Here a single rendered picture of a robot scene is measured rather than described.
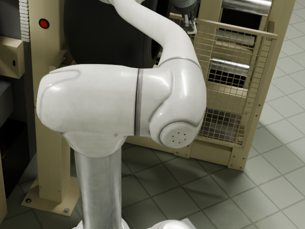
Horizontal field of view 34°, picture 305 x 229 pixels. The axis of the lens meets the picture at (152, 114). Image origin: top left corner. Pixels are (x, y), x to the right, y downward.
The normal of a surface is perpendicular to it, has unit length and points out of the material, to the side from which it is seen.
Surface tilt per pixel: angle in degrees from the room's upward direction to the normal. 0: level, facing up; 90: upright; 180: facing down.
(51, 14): 90
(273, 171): 0
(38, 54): 90
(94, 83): 27
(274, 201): 0
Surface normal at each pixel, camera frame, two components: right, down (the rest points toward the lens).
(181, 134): 0.12, 0.67
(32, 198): 0.11, -0.77
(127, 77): 0.20, -0.63
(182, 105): 0.26, -0.45
